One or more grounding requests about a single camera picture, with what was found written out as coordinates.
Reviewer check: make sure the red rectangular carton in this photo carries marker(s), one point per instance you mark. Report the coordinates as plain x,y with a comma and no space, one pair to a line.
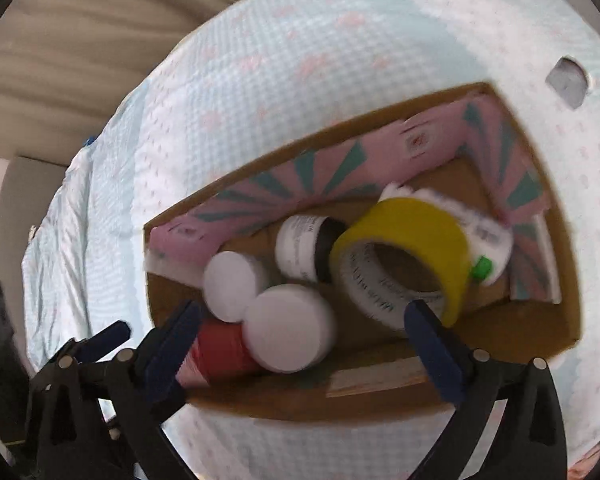
218,354

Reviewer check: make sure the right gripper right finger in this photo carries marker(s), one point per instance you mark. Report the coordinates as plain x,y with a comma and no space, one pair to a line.
530,442

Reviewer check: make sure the white jar black lid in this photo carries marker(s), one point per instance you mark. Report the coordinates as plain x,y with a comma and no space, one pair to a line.
303,245

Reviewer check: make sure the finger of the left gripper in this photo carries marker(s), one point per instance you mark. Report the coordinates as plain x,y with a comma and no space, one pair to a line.
99,345

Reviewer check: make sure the green label white jar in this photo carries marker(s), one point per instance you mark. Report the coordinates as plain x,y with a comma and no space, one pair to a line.
230,282

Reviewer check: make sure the beige curtain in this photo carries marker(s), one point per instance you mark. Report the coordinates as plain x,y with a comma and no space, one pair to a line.
65,65

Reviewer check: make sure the white pill bottle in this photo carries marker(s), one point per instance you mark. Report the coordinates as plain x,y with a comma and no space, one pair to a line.
490,243

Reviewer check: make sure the cardboard box pink flaps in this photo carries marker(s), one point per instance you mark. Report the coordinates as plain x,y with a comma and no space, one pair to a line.
462,142

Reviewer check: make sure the large white lid jar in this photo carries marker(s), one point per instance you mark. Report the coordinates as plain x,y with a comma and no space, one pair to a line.
289,328

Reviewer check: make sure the yellow tape roll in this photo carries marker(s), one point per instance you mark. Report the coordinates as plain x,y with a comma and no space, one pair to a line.
398,251

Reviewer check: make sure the blue checkered bed cover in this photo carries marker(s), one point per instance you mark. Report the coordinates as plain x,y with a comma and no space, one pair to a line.
265,73

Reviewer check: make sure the grey sofa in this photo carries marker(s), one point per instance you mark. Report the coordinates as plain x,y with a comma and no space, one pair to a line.
27,189

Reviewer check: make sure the small silver red tin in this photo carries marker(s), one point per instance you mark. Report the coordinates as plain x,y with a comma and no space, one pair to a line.
570,81

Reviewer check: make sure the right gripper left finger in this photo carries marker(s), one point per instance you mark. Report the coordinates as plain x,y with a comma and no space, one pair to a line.
102,420

